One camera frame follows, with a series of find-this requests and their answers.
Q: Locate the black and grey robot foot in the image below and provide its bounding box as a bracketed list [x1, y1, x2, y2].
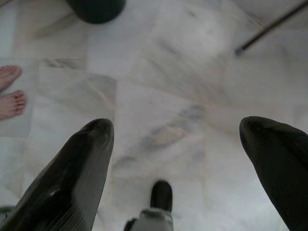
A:
[124, 180, 174, 231]

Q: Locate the bare person foot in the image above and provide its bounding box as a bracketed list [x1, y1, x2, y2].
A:
[0, 64, 23, 93]
[0, 90, 26, 120]

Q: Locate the thin dark stick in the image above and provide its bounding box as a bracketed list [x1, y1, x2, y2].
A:
[235, 2, 308, 56]

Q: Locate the round black rubbish bin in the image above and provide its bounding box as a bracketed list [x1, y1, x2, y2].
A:
[66, 0, 126, 24]

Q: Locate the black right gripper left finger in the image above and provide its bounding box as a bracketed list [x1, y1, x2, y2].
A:
[0, 118, 114, 231]

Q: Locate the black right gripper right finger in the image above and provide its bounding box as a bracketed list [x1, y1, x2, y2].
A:
[239, 116, 308, 231]

